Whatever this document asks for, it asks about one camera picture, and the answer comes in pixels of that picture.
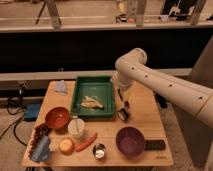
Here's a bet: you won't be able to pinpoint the white cup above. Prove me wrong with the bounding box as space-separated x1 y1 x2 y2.
68 118 85 138

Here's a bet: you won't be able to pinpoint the beige cloth in tray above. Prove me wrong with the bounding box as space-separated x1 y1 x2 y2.
81 96 104 109

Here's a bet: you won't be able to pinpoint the dark red grapes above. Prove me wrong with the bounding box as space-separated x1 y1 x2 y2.
29 123 51 155

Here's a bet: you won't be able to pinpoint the green plastic tray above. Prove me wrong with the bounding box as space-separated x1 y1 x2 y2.
70 76 115 120

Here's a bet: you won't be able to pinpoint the purple bowl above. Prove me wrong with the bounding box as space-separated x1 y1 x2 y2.
116 127 146 157

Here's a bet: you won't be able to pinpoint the black cables on floor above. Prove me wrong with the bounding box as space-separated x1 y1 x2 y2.
0 87 28 147

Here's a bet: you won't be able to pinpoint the blue crumpled cloth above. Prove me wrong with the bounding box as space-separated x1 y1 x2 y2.
30 136 51 163

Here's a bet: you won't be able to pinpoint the small metal cup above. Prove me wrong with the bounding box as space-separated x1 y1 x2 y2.
93 143 106 159

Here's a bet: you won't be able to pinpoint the yellow round fruit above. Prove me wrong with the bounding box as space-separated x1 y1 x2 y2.
59 138 74 155

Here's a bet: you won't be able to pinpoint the light blue small cloth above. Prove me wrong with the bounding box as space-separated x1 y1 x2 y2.
55 80 67 95

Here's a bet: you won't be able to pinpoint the blue box on floor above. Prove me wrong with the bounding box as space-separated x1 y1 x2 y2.
24 103 41 121

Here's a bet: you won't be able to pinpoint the black rectangular block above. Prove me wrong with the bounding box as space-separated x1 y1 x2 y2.
145 140 166 150

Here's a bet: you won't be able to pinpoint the orange carrot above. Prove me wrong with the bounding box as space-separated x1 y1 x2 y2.
75 133 97 152

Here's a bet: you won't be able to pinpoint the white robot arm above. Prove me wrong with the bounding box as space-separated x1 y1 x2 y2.
115 48 213 129

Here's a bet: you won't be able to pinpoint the red bowl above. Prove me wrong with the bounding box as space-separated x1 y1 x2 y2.
45 107 70 130

